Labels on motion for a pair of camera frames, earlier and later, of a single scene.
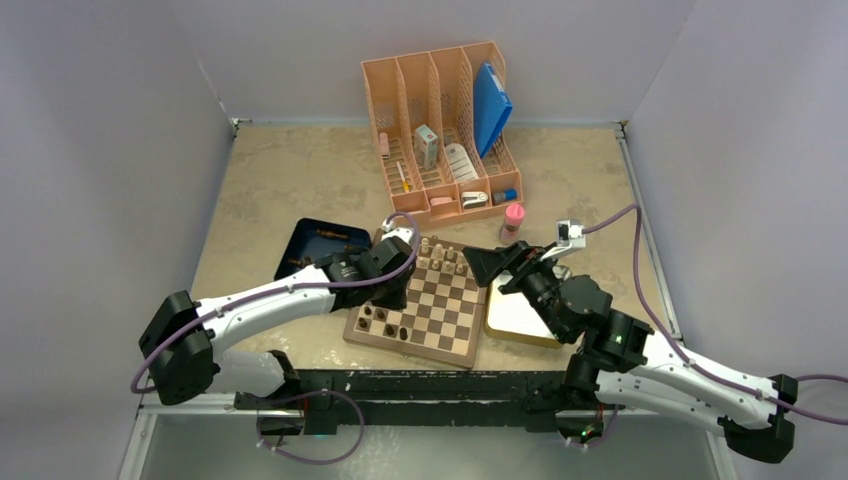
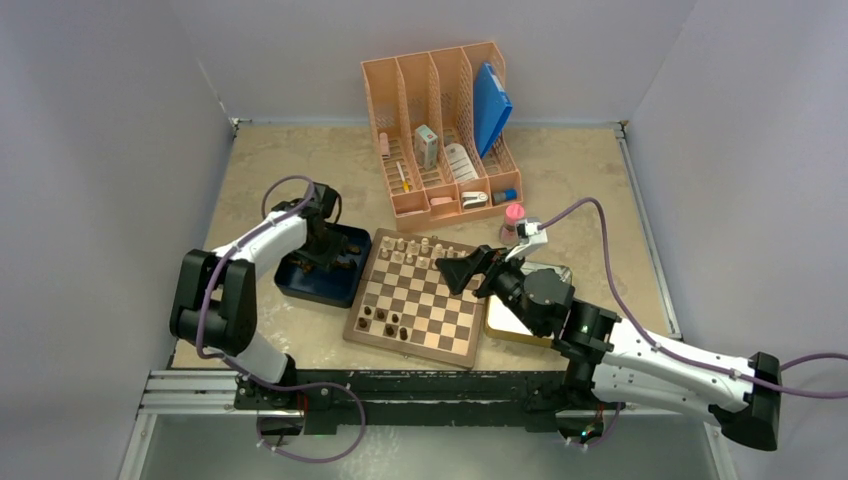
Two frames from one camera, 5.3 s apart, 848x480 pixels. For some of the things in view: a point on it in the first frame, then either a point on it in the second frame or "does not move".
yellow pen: [405, 184] does not move
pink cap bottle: [509, 233] does not move
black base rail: [329, 401] does not move
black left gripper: [396, 301] -> [335, 246]
